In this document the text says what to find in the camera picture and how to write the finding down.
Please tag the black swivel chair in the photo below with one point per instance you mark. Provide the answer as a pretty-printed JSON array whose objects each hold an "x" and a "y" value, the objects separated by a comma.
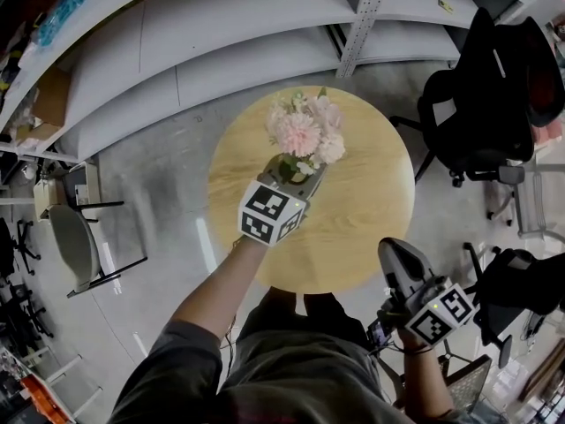
[{"x": 516, "y": 289}]

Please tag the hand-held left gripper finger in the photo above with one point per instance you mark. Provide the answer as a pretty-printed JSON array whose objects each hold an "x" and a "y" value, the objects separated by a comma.
[
  {"x": 318, "y": 177},
  {"x": 273, "y": 166}
]

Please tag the black office chair with headrest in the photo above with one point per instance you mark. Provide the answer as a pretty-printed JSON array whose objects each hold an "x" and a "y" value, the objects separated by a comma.
[{"x": 481, "y": 117}]

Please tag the person's dark trousers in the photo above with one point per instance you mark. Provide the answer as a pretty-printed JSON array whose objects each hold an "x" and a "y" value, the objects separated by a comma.
[{"x": 318, "y": 320}]

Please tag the white frame armchair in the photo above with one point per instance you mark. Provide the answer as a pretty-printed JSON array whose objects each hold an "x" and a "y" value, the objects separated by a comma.
[{"x": 529, "y": 201}]

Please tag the person's grey shirt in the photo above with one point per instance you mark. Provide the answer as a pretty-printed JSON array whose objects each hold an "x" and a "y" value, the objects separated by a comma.
[{"x": 282, "y": 382}]

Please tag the small black device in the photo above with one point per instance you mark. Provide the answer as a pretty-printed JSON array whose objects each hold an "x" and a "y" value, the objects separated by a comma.
[{"x": 378, "y": 331}]

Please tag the person's right forearm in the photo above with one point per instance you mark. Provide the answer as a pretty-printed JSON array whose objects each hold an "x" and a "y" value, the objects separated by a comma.
[{"x": 426, "y": 382}]

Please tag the grey mesh chair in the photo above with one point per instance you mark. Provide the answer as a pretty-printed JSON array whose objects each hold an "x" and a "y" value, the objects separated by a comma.
[{"x": 470, "y": 384}]

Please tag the cardboard box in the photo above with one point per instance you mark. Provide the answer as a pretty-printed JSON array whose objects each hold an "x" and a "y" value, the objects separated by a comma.
[{"x": 53, "y": 97}]

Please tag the pink artificial flowers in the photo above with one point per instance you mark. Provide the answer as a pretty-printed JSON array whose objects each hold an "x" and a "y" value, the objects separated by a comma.
[{"x": 304, "y": 130}]

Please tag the pink cloth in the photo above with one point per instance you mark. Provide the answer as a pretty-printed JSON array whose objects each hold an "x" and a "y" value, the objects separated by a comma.
[{"x": 549, "y": 131}]

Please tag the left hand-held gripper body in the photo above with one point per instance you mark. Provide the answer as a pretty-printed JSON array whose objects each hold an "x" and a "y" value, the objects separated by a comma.
[{"x": 269, "y": 217}]

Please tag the orange crate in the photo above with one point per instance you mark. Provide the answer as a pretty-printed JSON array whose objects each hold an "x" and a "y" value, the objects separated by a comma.
[{"x": 42, "y": 398}]

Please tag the blue plastic items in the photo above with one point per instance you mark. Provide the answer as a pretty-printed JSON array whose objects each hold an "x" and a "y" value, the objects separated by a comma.
[{"x": 62, "y": 13}]

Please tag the black wristband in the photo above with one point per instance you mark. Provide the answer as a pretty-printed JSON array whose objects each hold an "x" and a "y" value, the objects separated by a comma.
[{"x": 419, "y": 350}]

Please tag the grey chair with black legs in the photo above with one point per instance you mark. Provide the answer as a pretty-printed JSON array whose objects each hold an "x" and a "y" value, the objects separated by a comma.
[{"x": 75, "y": 245}]

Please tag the white metal shelving unit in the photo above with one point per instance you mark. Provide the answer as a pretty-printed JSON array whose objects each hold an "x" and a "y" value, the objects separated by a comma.
[{"x": 247, "y": 38}]

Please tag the person's left forearm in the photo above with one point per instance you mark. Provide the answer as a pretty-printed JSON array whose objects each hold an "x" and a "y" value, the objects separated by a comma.
[{"x": 216, "y": 285}]

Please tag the round yellow wooden table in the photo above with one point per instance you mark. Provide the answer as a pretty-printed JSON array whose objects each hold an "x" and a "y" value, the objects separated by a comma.
[{"x": 353, "y": 219}]

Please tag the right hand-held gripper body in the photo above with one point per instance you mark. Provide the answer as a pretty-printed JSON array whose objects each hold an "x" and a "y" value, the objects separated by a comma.
[{"x": 410, "y": 276}]

